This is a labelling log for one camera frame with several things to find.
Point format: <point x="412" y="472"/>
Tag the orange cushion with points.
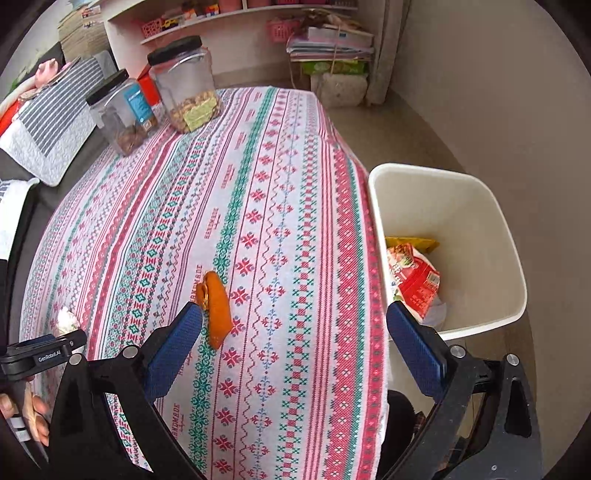
<point x="7" y="121"/>

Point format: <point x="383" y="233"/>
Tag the grey sofa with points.
<point x="69" y="175"/>

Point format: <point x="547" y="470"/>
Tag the stack of books and papers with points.
<point x="332" y="44"/>

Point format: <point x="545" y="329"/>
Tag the pink plush toy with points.
<point x="48" y="73"/>

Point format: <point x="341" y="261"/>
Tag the stained tissue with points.
<point x="67" y="319"/>

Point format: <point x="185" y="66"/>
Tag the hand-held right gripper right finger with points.
<point x="415" y="348"/>

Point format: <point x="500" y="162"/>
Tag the white trash bin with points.
<point x="461" y="207"/>

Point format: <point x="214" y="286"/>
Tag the red snack packet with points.
<point x="413" y="281"/>

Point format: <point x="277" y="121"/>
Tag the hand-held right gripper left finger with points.
<point x="175" y="353"/>

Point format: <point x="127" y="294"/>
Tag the yellow snack packet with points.
<point x="415" y="243"/>

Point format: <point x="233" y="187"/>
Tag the stack of cardboard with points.
<point x="85" y="34"/>

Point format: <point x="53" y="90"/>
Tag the large pink plastic basket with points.
<point x="280" y="31"/>

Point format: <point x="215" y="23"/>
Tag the small pink lattice basket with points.
<point x="153" y="29"/>

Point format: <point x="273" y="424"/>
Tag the plastic jar of dark nuts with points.
<point x="122" y="115"/>

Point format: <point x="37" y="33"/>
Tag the white bookshelf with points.
<point x="124" y="27"/>

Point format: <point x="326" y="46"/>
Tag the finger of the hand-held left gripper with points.
<point x="48" y="354"/>

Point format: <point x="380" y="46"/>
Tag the plastic jar of cashews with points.
<point x="184" y="83"/>

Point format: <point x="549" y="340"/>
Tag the red gift box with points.
<point x="147" y="83"/>

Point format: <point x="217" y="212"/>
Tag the person's left hand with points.
<point x="39" y="415"/>

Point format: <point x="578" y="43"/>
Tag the striped armrest sofa cover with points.
<point x="51" y="124"/>

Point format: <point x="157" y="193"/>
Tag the orange peel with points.
<point x="217" y="314"/>

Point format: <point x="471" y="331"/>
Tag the white plastic bag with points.
<point x="339" y="90"/>

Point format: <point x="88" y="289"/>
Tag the green packet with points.
<point x="332" y="68"/>

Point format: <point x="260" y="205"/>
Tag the yellow toy car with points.
<point x="173" y="22"/>

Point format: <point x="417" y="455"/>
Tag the striped seat sofa cover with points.
<point x="14" y="212"/>

